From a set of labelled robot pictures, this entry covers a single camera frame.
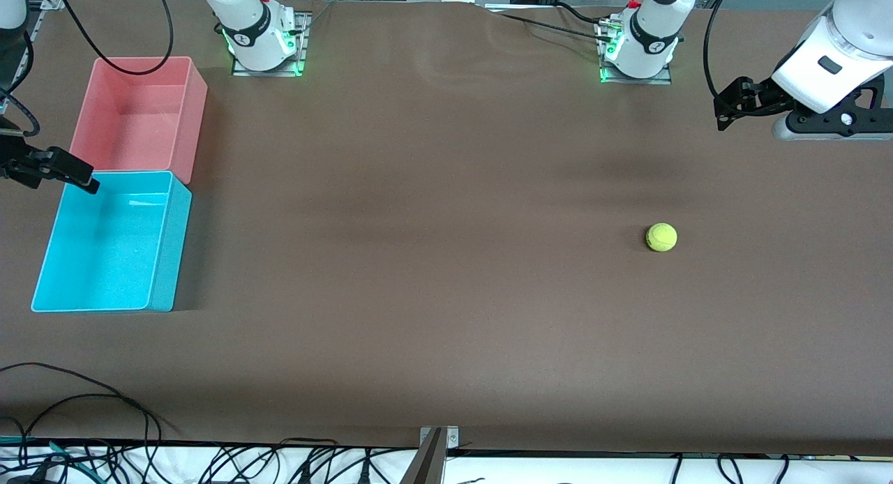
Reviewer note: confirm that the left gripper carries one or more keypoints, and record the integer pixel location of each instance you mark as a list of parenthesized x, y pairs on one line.
[(762, 96)]

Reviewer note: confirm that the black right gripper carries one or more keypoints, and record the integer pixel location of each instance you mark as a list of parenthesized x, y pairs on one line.
[(15, 160)]

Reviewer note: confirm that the blue plastic bin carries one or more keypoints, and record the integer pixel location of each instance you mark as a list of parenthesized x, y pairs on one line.
[(104, 254)]

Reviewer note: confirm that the yellow tennis ball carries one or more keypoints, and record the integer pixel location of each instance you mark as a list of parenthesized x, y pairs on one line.
[(661, 237)]

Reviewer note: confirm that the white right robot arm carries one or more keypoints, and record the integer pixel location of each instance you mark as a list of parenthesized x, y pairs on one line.
[(251, 24)]

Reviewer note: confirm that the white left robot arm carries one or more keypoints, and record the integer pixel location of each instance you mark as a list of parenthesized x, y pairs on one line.
[(649, 38)]

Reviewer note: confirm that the pink plastic bin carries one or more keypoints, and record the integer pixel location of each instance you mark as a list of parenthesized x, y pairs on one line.
[(139, 121)]

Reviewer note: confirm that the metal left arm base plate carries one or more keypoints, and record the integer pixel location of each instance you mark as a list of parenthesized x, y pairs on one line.
[(638, 81)]

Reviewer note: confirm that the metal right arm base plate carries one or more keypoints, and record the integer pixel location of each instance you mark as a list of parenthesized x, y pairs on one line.
[(304, 44)]

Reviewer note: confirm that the grey metal bracket plate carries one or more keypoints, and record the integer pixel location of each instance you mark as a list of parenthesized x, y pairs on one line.
[(453, 439)]

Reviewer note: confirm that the grey metal camera pole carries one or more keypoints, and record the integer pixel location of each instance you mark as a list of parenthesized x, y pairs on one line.
[(425, 466)]

